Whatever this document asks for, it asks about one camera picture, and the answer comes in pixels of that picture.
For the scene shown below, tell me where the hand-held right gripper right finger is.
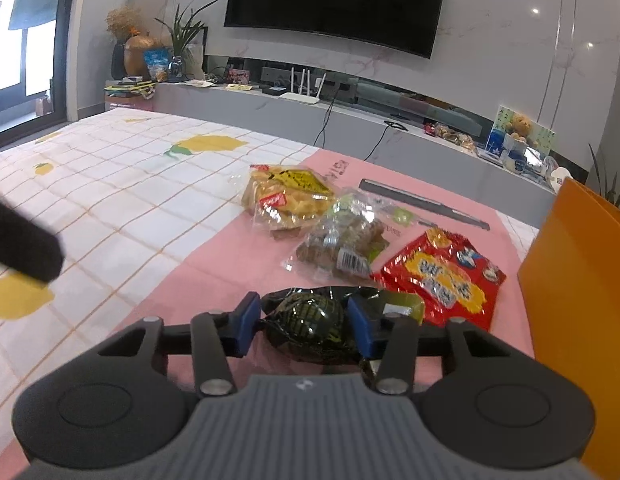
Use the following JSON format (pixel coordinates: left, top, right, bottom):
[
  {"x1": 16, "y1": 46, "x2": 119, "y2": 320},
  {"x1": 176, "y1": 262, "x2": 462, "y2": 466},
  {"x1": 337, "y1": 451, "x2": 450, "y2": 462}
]
[{"x1": 346, "y1": 294, "x2": 513, "y2": 396}]

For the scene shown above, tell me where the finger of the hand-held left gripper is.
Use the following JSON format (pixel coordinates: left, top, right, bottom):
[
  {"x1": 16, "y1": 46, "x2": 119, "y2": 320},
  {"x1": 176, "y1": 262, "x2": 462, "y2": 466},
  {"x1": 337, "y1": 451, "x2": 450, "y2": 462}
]
[{"x1": 0, "y1": 194, "x2": 66, "y2": 283}]

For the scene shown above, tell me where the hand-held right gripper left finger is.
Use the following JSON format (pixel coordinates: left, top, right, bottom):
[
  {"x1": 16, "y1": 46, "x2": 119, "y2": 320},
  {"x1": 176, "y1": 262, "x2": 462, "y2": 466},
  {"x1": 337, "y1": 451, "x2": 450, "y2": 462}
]
[{"x1": 95, "y1": 292, "x2": 264, "y2": 400}]

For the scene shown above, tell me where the dark green seaweed packet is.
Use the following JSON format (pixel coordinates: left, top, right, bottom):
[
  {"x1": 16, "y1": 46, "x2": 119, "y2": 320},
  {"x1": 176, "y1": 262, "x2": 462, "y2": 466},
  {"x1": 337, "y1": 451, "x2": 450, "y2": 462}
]
[{"x1": 260, "y1": 285, "x2": 427, "y2": 386}]

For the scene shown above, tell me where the clear packet of brown snacks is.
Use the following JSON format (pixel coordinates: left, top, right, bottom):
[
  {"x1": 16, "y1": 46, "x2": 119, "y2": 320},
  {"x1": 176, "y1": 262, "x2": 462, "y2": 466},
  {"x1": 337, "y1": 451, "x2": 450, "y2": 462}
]
[{"x1": 282, "y1": 187, "x2": 391, "y2": 281}]

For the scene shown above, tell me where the red snack packet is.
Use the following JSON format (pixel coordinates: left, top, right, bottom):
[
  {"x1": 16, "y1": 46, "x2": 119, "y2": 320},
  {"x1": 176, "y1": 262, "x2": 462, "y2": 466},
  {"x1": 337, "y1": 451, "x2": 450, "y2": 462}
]
[{"x1": 370, "y1": 227, "x2": 508, "y2": 331}]

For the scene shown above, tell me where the yellow chips bag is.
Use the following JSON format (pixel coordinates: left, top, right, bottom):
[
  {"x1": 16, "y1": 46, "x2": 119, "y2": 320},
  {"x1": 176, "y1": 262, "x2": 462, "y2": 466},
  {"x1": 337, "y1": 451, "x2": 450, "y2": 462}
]
[{"x1": 242, "y1": 164, "x2": 338, "y2": 233}]

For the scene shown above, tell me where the orange cardboard box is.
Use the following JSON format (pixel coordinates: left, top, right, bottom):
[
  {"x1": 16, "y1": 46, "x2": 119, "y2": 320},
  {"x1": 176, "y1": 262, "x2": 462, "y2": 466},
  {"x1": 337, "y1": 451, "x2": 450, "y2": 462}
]
[{"x1": 517, "y1": 177, "x2": 620, "y2": 480}]

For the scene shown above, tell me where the pile of small snacks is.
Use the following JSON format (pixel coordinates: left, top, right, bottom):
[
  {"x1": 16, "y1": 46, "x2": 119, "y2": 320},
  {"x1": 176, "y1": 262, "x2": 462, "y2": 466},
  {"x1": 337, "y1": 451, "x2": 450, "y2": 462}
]
[{"x1": 424, "y1": 121, "x2": 478, "y2": 153}]

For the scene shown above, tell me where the pink printed table mat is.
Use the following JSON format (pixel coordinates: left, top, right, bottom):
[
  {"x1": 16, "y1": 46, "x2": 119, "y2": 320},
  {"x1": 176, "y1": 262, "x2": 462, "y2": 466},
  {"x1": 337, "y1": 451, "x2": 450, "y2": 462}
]
[{"x1": 0, "y1": 149, "x2": 540, "y2": 480}]

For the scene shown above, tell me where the checked lemon-print tablecloth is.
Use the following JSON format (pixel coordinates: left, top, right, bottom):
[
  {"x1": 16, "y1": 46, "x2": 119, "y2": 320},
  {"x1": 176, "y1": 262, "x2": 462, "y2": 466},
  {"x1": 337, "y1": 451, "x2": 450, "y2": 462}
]
[{"x1": 0, "y1": 108, "x2": 543, "y2": 441}]

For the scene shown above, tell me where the yellow-green bag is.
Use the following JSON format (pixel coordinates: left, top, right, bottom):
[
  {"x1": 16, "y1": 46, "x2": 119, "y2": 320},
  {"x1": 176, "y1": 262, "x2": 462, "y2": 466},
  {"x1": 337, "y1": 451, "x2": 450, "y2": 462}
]
[{"x1": 104, "y1": 80, "x2": 155, "y2": 101}]

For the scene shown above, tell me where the glass balcony door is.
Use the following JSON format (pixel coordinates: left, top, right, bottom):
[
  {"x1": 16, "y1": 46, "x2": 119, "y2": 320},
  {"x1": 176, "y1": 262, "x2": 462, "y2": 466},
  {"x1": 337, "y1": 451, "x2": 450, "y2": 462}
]
[{"x1": 0, "y1": 0, "x2": 76, "y2": 151}]

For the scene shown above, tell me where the grey television console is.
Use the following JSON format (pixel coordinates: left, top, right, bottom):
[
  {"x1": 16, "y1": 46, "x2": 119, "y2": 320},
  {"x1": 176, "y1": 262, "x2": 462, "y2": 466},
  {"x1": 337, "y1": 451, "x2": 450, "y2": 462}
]
[{"x1": 105, "y1": 55, "x2": 588, "y2": 196}]

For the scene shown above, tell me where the golden vase with dried flowers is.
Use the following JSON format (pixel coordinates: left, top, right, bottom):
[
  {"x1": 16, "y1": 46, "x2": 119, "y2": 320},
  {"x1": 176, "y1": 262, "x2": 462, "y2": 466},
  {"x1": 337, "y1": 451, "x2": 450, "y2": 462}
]
[{"x1": 106, "y1": 6, "x2": 158, "y2": 81}]

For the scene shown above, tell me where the blue snack bag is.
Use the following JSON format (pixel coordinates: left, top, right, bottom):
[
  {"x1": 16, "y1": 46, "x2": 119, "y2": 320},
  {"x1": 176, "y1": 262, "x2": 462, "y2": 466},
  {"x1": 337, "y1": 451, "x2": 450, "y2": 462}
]
[{"x1": 144, "y1": 49, "x2": 171, "y2": 82}]

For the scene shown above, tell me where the blue and white jar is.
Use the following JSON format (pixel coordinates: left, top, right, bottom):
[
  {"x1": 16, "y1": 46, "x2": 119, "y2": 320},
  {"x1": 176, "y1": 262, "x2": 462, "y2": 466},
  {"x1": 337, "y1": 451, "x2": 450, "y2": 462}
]
[{"x1": 504, "y1": 150, "x2": 529, "y2": 175}]

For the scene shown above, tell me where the white router with antennas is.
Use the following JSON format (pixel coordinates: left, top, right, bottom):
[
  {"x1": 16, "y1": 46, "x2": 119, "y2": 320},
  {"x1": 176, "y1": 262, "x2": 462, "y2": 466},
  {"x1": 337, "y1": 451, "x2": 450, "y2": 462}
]
[{"x1": 281, "y1": 66, "x2": 327, "y2": 106}]

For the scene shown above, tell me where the white round dotted object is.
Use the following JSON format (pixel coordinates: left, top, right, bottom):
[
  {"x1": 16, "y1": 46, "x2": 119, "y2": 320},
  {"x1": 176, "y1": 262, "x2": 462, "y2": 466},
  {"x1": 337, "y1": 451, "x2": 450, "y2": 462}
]
[{"x1": 547, "y1": 167, "x2": 573, "y2": 193}]

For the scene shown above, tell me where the brown teddy bear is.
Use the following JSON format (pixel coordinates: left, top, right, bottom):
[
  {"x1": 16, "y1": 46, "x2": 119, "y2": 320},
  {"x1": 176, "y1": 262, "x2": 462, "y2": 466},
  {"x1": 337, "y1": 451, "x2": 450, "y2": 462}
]
[{"x1": 504, "y1": 114, "x2": 534, "y2": 143}]

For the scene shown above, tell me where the teddy bear gift box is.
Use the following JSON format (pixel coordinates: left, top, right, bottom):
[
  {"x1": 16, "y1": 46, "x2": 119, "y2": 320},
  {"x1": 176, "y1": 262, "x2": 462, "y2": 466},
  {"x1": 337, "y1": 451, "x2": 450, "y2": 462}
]
[{"x1": 492, "y1": 105, "x2": 555, "y2": 158}]

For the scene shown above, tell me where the green plant in glass vase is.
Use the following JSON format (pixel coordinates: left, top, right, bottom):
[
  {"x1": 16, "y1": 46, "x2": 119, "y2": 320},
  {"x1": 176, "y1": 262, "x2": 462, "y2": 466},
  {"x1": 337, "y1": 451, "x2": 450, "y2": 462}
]
[{"x1": 155, "y1": 0, "x2": 218, "y2": 81}]

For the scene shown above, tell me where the long-leaf potted plant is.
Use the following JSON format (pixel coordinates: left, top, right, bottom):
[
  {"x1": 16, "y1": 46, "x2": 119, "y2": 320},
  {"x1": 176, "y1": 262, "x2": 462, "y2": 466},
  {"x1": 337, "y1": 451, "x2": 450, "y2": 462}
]
[{"x1": 587, "y1": 142, "x2": 620, "y2": 216}]

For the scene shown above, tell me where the black cable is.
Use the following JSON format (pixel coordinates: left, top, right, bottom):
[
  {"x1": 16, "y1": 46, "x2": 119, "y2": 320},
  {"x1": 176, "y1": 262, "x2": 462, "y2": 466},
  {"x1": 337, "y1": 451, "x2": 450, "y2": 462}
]
[{"x1": 312, "y1": 91, "x2": 408, "y2": 163}]

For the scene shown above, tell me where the black wall television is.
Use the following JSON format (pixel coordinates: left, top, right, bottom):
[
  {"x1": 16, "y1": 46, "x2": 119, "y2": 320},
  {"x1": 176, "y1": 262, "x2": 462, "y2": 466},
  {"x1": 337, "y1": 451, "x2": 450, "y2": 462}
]
[{"x1": 224, "y1": 0, "x2": 449, "y2": 59}]

